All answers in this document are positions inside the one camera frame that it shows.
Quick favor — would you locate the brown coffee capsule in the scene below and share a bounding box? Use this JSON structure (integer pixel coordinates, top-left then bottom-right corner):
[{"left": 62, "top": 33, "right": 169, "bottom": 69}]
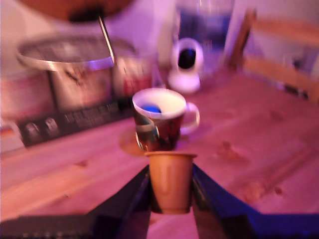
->
[{"left": 144, "top": 151, "right": 197, "bottom": 215}]

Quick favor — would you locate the blue coffee capsule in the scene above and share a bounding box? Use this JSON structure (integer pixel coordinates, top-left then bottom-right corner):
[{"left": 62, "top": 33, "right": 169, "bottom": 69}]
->
[{"left": 141, "top": 104, "right": 162, "bottom": 114}]

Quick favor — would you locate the dark red printed mug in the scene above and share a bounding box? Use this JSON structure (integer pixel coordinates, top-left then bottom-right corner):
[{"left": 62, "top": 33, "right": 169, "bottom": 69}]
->
[{"left": 132, "top": 87, "right": 201, "bottom": 152}]

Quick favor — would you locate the wooden chair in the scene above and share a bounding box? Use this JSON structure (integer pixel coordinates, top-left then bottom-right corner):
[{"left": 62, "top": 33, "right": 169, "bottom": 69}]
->
[{"left": 229, "top": 8, "right": 319, "bottom": 103}]

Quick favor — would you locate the large clear water bottle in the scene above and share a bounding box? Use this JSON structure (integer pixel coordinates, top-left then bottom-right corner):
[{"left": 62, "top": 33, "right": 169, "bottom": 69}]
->
[{"left": 175, "top": 0, "right": 235, "bottom": 78}]

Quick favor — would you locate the cork globe on metal stand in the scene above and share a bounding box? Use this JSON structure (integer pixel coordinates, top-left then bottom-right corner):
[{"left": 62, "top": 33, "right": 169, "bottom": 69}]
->
[{"left": 16, "top": 0, "right": 140, "bottom": 73}]

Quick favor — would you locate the small white round camera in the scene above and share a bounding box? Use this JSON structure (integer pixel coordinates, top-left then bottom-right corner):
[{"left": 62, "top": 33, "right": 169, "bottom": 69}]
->
[{"left": 168, "top": 37, "right": 204, "bottom": 94}]

